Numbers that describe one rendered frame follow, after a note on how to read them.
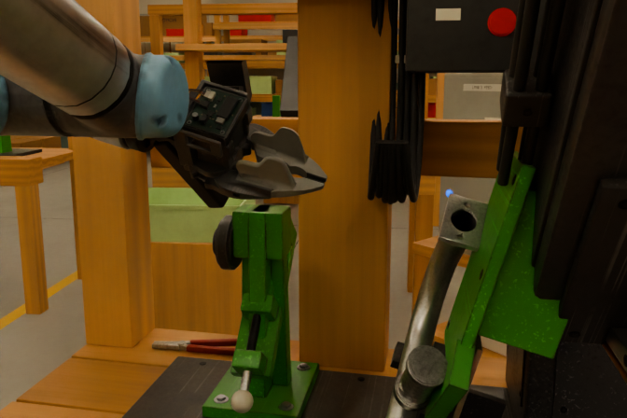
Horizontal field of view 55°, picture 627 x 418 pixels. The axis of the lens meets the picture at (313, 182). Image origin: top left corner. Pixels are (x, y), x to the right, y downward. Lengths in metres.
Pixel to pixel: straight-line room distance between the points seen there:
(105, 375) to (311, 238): 0.39
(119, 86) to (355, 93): 0.46
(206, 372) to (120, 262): 0.25
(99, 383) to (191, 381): 0.15
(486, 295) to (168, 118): 0.32
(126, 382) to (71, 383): 0.08
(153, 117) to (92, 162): 0.53
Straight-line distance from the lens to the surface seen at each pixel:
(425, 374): 0.57
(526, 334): 0.58
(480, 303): 0.55
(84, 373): 1.06
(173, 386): 0.94
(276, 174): 0.61
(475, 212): 0.63
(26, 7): 0.42
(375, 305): 0.96
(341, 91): 0.90
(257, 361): 0.79
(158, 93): 0.52
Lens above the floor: 1.34
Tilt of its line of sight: 10 degrees down
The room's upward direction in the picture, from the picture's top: straight up
